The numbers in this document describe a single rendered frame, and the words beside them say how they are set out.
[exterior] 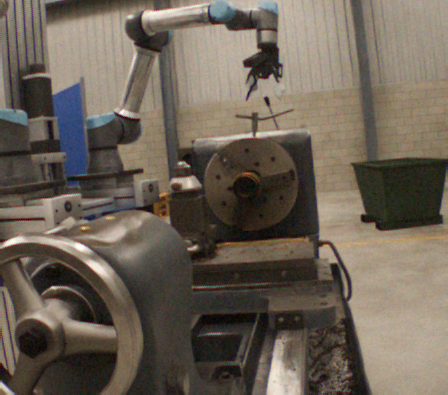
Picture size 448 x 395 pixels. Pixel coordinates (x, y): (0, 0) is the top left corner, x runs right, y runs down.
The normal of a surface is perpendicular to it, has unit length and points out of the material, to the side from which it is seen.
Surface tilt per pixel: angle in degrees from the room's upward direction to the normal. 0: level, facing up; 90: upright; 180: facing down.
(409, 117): 90
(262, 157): 90
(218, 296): 88
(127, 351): 90
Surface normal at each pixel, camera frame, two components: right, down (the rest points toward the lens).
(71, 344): 0.01, 0.22
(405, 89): -0.19, 0.07
